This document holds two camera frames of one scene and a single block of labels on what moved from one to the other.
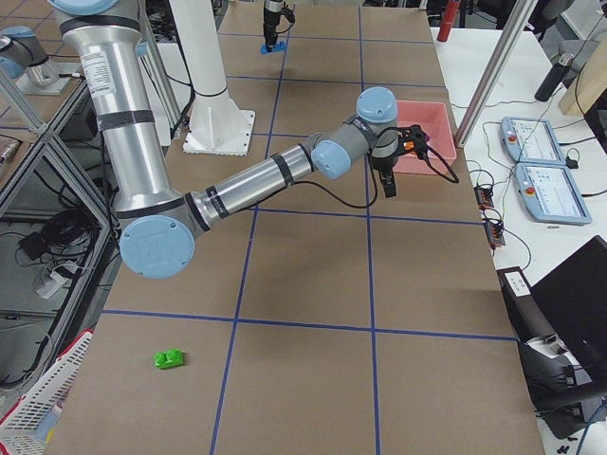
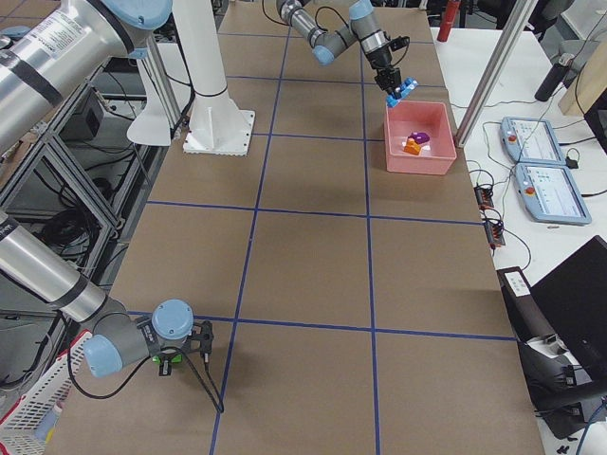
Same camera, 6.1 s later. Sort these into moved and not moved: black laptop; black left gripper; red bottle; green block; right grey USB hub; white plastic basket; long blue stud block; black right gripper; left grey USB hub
Moved: long blue stud block; black right gripper; black left gripper
Not moved: right grey USB hub; left grey USB hub; white plastic basket; green block; black laptop; red bottle
